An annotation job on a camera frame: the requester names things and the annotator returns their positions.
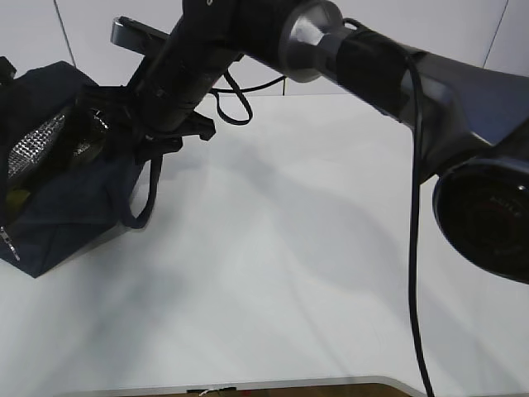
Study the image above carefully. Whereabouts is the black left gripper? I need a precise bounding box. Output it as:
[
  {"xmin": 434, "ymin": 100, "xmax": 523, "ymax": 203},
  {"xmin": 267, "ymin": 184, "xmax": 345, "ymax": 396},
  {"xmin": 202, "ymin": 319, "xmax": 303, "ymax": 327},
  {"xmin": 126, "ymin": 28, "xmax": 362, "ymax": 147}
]
[{"xmin": 1, "ymin": 56, "xmax": 25, "ymax": 136}]

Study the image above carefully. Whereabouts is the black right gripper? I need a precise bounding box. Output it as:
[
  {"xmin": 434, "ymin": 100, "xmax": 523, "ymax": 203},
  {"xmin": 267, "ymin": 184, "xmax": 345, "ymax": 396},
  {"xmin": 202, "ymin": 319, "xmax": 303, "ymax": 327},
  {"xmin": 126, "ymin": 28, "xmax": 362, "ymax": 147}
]
[{"xmin": 78, "ymin": 49, "xmax": 216, "ymax": 165}]

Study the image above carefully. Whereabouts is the dark blue lunch bag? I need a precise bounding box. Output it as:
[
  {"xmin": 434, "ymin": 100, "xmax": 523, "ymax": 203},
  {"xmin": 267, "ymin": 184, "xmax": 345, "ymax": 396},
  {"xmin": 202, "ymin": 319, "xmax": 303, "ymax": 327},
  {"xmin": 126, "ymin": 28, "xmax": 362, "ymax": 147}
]
[{"xmin": 1, "ymin": 61, "xmax": 163, "ymax": 278}]

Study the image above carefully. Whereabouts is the glass container with green lid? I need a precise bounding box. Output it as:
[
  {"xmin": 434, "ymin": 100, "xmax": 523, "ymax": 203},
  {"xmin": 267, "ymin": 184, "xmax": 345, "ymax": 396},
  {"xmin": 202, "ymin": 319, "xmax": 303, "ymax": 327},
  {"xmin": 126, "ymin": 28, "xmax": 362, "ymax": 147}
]
[{"xmin": 6, "ymin": 108, "xmax": 108, "ymax": 214}]

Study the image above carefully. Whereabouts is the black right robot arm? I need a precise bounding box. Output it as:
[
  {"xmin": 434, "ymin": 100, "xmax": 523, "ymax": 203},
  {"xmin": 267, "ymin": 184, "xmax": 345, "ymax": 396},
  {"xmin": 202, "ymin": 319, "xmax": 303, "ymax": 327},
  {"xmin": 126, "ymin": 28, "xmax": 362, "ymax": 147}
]
[{"xmin": 79, "ymin": 1, "xmax": 528, "ymax": 284}]

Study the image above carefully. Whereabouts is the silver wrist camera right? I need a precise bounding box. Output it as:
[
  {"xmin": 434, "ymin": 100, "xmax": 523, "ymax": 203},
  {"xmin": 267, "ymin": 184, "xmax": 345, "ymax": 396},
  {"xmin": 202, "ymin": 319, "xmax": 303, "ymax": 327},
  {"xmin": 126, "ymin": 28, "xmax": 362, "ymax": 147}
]
[{"xmin": 111, "ymin": 16, "xmax": 169, "ymax": 58}]

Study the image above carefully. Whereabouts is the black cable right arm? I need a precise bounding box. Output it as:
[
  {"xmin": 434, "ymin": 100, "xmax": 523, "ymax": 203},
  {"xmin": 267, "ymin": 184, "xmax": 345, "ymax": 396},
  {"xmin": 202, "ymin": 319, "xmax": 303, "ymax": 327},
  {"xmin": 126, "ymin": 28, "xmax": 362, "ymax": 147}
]
[{"xmin": 210, "ymin": 16, "xmax": 436, "ymax": 397}]

